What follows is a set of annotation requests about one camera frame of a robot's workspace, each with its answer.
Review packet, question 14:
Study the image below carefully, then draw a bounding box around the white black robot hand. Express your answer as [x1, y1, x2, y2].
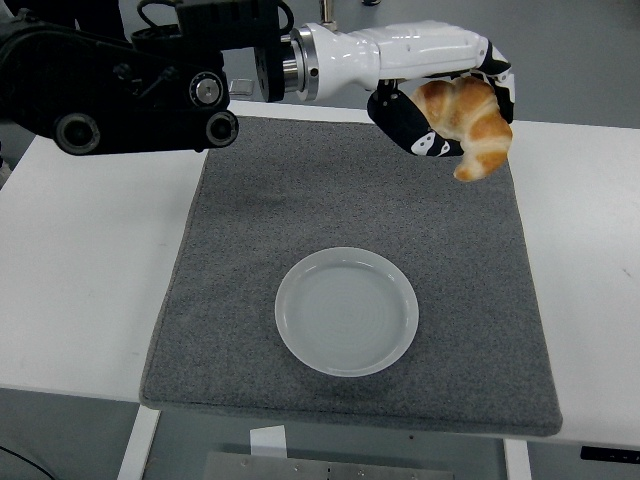
[309, 19, 516, 159]

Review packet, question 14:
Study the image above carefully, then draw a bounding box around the pale grey round plate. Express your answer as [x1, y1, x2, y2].
[273, 246, 420, 378]

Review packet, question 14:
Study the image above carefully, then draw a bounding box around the white table leg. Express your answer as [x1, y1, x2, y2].
[502, 438, 532, 480]
[115, 404, 162, 480]

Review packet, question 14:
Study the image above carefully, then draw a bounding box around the black table control box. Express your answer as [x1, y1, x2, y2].
[579, 444, 640, 462]

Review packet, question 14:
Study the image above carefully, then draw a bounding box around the grey felt mat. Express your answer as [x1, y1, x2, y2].
[138, 115, 564, 437]

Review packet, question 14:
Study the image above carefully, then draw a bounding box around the golden croissant bread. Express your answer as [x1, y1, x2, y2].
[410, 74, 515, 182]

